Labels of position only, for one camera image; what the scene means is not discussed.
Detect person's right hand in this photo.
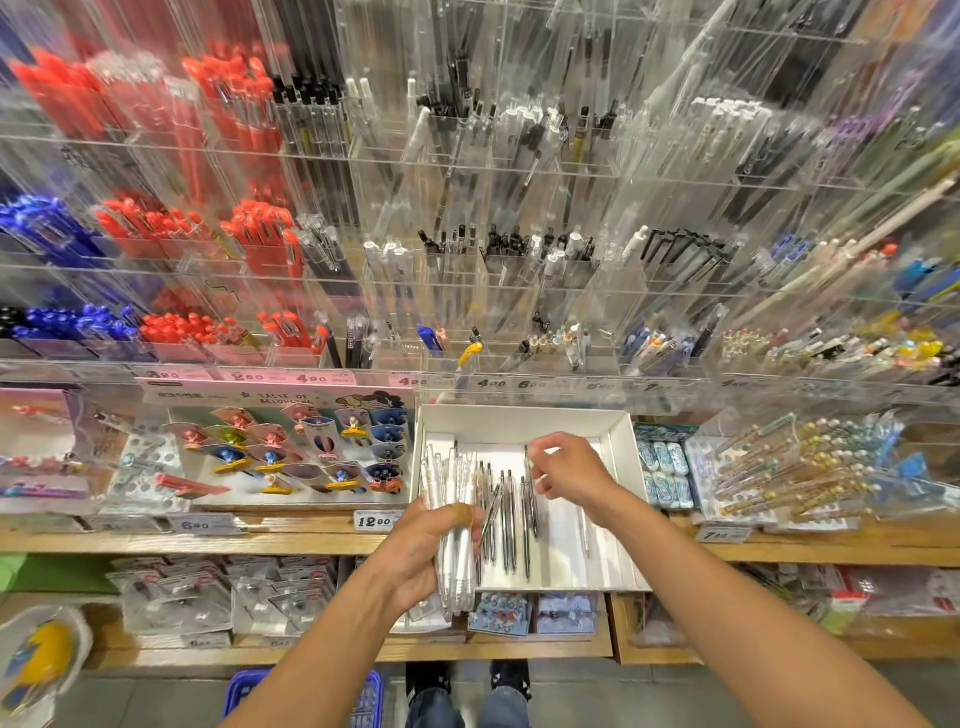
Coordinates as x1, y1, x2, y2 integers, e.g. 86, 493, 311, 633
526, 432, 621, 530

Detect person's left hand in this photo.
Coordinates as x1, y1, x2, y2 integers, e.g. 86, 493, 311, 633
366, 498, 486, 620

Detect white cardboard box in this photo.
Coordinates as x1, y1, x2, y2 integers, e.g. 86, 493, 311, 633
406, 405, 656, 596

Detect pile of silver pens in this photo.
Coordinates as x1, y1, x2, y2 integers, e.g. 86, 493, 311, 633
472, 447, 545, 584

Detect clear pen bundle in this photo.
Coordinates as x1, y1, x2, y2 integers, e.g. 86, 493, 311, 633
420, 441, 485, 620

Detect blue shopping basket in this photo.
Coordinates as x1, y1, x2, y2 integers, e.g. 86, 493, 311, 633
222, 667, 389, 728

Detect clear acrylic display rack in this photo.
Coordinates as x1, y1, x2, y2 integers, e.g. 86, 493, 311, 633
0, 0, 960, 422

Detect person's left forearm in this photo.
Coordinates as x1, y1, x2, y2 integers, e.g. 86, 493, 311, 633
222, 597, 422, 728

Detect person's right forearm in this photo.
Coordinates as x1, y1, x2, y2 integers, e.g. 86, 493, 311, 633
585, 487, 932, 728

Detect person's left shoe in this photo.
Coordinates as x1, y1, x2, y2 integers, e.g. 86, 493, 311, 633
403, 663, 453, 698

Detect person's shoe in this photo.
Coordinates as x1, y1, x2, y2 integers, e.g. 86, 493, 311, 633
403, 663, 453, 698
490, 661, 534, 702

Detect person's left leg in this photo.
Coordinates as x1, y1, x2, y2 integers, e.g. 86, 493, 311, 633
405, 690, 467, 728

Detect person's leg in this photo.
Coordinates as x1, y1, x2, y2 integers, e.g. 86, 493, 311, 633
480, 696, 534, 728
405, 690, 467, 728

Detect person's right shoe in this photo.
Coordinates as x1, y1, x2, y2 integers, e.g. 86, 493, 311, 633
490, 661, 534, 702

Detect person's right leg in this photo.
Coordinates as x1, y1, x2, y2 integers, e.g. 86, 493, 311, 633
480, 696, 534, 728

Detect stack of clear gold-pen packets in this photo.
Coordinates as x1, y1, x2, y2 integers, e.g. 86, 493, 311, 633
690, 412, 960, 530

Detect stack of blue eraser packets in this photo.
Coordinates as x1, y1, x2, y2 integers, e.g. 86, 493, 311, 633
634, 423, 701, 512

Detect row of small patterned packets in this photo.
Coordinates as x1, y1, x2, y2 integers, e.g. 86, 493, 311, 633
468, 591, 599, 639

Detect tray of colourful clip packets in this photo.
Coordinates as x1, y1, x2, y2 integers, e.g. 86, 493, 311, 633
120, 397, 410, 509

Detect stack of clear stationery packets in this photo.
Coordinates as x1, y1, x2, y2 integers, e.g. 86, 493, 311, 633
105, 555, 344, 639

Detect rows of red pens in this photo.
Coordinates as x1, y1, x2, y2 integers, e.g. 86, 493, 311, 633
15, 42, 332, 365

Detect green shelf panel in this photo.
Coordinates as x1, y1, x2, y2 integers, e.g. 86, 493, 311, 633
0, 552, 119, 594

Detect round yellow blue packet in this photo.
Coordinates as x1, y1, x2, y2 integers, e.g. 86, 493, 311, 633
0, 604, 95, 728

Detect stack of pink packets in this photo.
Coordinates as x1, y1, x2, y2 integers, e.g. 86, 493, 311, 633
0, 387, 89, 504

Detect rows of blue pens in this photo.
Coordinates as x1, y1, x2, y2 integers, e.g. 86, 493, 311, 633
0, 192, 144, 344

